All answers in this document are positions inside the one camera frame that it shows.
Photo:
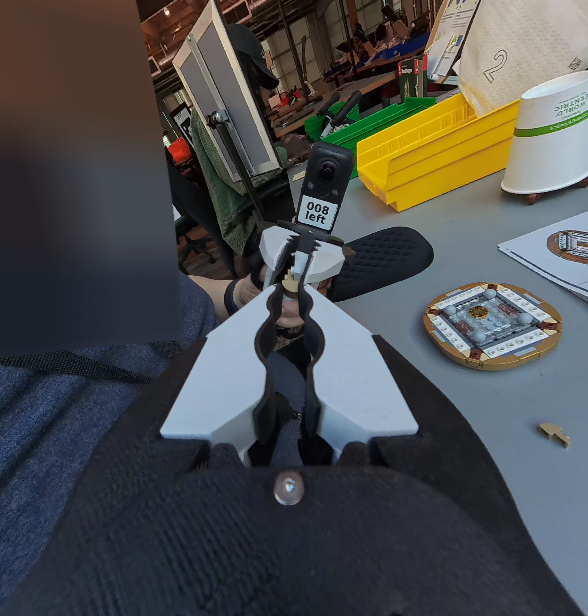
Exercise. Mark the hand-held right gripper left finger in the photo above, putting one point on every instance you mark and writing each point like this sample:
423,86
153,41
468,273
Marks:
217,385

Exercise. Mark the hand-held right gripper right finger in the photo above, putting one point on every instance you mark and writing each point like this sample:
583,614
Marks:
361,385

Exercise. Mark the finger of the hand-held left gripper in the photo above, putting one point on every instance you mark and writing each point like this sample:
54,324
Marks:
270,245
327,262

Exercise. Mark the tan lego piece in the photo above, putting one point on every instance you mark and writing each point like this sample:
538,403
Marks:
290,286

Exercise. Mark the person's left forearm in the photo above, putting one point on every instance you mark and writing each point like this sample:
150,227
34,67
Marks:
207,293

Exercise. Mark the round gold lego base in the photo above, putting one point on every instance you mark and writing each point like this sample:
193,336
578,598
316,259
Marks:
491,327

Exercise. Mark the small tan lego brick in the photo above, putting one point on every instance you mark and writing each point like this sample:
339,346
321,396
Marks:
554,433

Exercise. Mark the brown lego feet assembly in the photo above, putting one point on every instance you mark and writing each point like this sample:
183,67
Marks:
534,198

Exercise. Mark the lego instruction booklet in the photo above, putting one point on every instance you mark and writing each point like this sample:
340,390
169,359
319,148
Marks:
563,269

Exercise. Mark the person's left hand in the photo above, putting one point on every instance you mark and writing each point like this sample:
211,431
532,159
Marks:
255,293

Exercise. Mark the black padded armrest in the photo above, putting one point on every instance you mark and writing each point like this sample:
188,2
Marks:
385,255

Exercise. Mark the black wristband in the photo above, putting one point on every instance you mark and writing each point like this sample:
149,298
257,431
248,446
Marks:
232,298

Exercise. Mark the black office chair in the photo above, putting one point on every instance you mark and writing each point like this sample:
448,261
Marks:
193,216

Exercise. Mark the green plastic bin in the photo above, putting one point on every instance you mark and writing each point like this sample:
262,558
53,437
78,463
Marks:
371,125

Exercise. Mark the yellow plastic bin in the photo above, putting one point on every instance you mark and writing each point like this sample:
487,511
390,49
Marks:
433,154

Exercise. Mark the white board on stand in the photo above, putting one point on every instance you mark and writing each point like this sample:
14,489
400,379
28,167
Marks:
226,96

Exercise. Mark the red container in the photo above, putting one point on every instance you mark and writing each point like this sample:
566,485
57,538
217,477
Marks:
178,150

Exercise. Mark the black framed marker sign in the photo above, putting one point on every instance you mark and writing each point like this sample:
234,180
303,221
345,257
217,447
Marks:
181,125

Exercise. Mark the small green box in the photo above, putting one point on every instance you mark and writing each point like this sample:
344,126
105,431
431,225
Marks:
412,79

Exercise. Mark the person's blue shirt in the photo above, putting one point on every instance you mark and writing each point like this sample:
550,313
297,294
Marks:
58,433

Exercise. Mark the white instruction sheet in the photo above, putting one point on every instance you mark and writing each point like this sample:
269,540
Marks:
450,33

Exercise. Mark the white paper cup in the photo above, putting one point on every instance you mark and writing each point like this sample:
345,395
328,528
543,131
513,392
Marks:
549,144

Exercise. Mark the white paper bag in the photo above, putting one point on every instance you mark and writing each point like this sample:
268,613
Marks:
530,48

